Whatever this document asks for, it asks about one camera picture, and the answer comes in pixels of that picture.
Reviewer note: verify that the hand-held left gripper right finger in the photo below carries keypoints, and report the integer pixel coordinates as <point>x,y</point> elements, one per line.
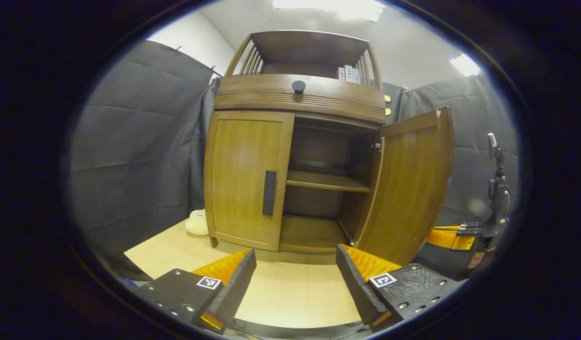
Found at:
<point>356,288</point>

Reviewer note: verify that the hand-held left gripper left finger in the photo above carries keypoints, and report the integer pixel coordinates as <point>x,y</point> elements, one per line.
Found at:
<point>236,288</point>

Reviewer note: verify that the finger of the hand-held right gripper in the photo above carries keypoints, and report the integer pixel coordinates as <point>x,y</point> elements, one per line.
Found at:
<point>448,238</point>

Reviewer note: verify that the wooden shoe cabinet door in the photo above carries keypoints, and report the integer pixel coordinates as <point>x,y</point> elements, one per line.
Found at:
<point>408,189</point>
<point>238,179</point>

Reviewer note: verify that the wooden double-door shoe cabinet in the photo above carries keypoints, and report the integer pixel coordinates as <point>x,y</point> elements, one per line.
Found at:
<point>271,94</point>

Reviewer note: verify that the metal door hinge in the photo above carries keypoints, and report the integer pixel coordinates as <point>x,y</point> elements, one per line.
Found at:
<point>377,146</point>
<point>350,240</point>

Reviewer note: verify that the wooden cabinet inner shelf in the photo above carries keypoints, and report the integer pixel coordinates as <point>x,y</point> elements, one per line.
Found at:
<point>323,181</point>

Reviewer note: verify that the white plush toy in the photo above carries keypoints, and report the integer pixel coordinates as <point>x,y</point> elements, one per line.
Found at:
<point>197,223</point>

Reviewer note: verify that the small ceiling light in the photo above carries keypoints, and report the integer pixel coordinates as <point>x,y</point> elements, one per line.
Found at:
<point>465,64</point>

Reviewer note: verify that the black backdrop cloth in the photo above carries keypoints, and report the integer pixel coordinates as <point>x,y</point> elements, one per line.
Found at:
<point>130,141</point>

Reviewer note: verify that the grey spine book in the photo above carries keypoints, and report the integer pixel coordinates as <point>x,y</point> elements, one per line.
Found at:
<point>355,75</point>

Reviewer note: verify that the tall white spine book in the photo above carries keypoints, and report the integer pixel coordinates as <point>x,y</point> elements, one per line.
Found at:
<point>348,73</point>

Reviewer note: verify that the black round knob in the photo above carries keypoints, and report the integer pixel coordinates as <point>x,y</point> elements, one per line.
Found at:
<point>298,86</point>

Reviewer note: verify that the large ceiling light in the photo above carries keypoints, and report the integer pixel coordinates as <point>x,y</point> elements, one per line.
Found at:
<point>328,7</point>

